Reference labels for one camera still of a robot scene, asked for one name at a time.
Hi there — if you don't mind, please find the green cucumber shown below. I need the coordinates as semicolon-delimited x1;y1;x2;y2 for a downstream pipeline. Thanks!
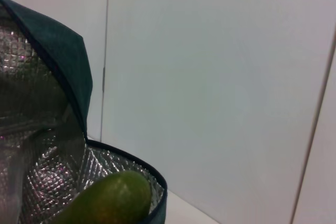
56;170;153;224

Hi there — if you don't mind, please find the dark blue-green insulated lunch bag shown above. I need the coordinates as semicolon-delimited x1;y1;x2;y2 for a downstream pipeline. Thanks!
0;0;169;224

